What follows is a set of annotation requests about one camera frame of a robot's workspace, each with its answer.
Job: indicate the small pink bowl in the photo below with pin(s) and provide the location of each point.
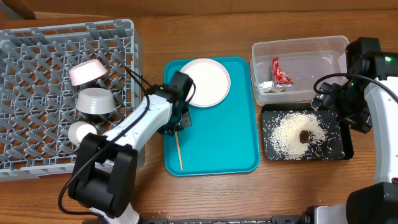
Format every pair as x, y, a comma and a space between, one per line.
86, 72

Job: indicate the clear plastic bin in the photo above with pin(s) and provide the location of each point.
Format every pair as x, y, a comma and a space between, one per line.
303, 60

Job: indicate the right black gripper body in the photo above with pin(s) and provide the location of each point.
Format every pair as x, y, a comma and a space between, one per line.
350, 103

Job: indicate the large white plate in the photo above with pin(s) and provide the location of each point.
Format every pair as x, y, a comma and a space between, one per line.
212, 82

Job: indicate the white cup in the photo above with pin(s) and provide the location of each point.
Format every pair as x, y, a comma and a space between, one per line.
78, 130

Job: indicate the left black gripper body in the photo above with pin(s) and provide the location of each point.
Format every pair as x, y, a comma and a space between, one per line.
181, 121

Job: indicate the grey plastic dish rack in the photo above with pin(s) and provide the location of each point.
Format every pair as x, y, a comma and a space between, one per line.
38, 98

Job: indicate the brown food scrap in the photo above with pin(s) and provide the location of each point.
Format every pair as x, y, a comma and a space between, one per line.
305, 136

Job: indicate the black tray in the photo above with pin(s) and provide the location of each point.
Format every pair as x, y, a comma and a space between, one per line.
342, 149

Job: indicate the red snack wrapper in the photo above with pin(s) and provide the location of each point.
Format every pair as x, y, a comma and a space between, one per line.
278, 75

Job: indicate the grey bowl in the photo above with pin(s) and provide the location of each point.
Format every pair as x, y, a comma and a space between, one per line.
95, 101

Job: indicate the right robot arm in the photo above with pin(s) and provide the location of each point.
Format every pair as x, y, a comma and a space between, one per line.
367, 102

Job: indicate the teal serving tray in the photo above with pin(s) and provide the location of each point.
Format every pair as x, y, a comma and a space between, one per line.
222, 139

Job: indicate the pile of rice grains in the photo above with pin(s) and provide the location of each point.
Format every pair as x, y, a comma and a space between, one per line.
292, 133

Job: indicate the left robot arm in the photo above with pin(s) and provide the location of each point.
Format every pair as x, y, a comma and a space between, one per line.
105, 169

